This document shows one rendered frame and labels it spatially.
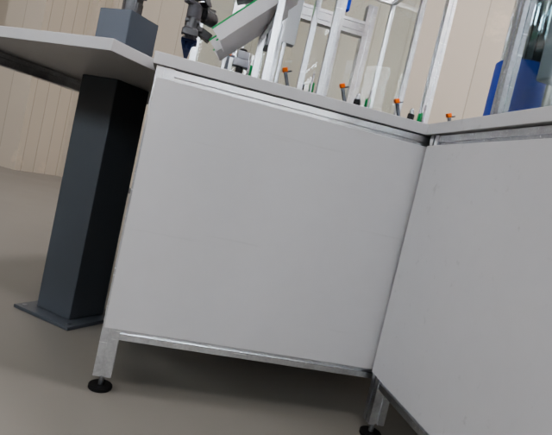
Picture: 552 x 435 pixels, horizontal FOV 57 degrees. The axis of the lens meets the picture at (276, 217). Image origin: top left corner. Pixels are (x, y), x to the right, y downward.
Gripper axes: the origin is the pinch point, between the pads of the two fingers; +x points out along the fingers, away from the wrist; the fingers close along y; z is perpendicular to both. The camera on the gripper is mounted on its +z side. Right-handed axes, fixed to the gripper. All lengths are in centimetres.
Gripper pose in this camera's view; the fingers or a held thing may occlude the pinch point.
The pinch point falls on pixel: (186, 50)
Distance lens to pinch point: 209.7
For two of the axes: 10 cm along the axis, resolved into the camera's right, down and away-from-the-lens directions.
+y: -1.9, -1.1, 9.8
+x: -2.1, 9.7, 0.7
